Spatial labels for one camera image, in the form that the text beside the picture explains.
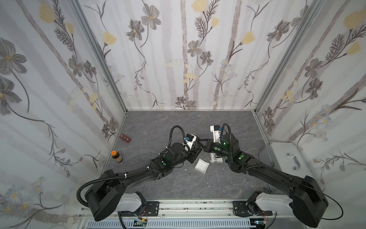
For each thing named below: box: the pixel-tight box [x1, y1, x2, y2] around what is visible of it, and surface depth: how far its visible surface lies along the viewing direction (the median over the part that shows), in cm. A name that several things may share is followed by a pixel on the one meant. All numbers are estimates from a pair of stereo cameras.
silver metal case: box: [257, 142, 314, 179], surface depth 78 cm
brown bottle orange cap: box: [111, 150, 123, 163], surface depth 89 cm
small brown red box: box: [119, 134, 132, 144], surface depth 103 cm
